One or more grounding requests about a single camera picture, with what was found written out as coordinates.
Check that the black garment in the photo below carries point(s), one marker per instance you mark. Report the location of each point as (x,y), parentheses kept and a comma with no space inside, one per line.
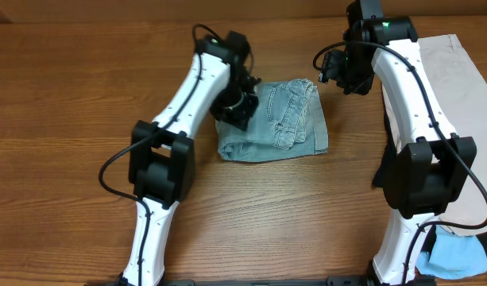
(424,176)

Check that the light blue denim shorts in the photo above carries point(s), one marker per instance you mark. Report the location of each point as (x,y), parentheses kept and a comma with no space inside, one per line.
(289,122)

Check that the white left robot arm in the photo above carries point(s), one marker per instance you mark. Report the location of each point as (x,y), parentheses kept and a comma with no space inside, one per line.
(162,152)

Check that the beige shorts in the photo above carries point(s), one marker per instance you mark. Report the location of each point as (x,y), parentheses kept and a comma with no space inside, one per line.
(432,88)

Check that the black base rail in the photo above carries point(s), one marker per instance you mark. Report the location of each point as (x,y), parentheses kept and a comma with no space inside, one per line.
(329,281)

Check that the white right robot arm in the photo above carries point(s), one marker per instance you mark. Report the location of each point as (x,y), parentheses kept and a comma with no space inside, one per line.
(369,29)

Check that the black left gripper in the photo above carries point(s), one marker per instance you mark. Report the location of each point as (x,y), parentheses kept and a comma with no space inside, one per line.
(235,115)

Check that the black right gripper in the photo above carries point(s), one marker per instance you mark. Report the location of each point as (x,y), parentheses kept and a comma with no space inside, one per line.
(333,74)

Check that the light blue cloth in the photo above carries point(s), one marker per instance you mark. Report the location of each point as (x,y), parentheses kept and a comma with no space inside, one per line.
(451,257)

